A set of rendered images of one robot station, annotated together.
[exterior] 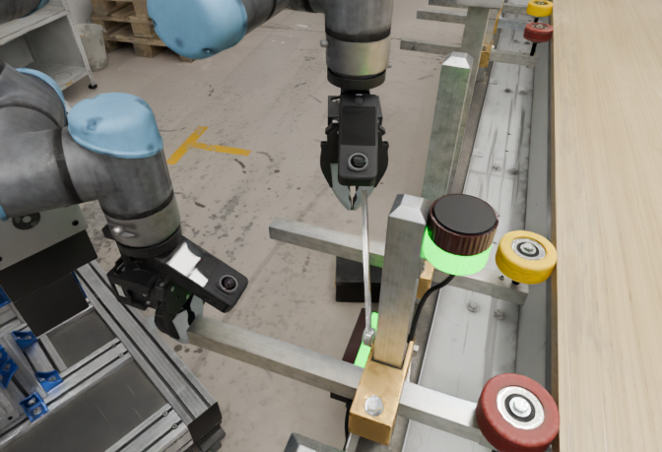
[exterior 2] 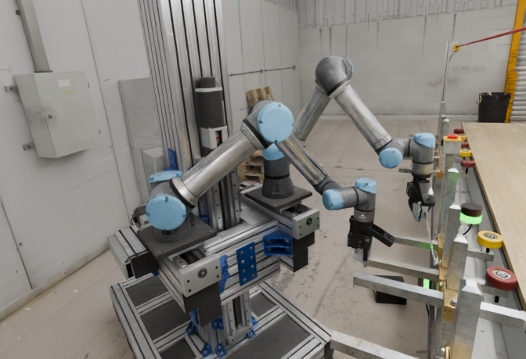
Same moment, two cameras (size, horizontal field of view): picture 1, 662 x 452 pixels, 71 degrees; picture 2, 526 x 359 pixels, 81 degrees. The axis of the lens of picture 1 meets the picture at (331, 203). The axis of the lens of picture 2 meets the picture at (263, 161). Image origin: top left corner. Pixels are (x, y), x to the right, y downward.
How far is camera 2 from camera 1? 0.83 m
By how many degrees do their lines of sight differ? 23
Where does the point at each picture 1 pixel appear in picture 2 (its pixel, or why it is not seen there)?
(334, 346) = (380, 324)
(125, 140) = (372, 188)
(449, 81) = (451, 176)
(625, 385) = not seen: outside the picture
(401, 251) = (453, 219)
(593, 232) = (516, 232)
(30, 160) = (350, 192)
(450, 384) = not seen: hidden behind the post
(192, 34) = (392, 163)
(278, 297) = (343, 299)
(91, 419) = (275, 340)
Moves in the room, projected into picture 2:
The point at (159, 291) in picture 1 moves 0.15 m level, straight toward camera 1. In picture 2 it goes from (366, 239) to (397, 261)
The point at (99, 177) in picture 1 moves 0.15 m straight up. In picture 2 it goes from (365, 198) to (366, 158)
